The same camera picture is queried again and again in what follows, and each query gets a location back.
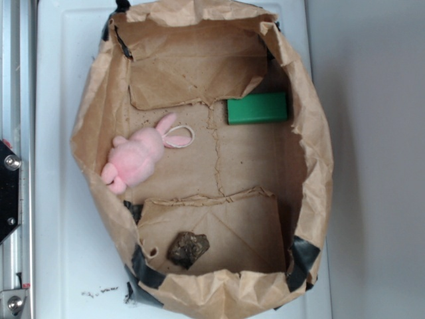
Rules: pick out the dark grey rock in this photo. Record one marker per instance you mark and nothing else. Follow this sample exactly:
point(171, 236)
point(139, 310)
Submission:
point(187, 248)

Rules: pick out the brown paper bag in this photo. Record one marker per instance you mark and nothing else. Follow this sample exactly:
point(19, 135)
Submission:
point(261, 193)

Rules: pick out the green rectangular block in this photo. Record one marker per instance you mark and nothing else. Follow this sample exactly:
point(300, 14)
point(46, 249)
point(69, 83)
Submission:
point(258, 109)

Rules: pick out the pink plush bunny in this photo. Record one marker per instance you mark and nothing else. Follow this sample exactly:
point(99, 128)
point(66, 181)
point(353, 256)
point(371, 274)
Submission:
point(132, 160)

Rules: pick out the black metal bracket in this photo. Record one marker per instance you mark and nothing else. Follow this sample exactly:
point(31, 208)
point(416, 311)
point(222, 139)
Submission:
point(10, 191)

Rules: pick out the aluminium frame rail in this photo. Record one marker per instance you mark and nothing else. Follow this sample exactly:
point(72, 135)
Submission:
point(18, 75)

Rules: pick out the silver corner bracket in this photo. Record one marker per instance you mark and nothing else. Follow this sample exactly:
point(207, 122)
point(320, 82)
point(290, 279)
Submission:
point(15, 304)

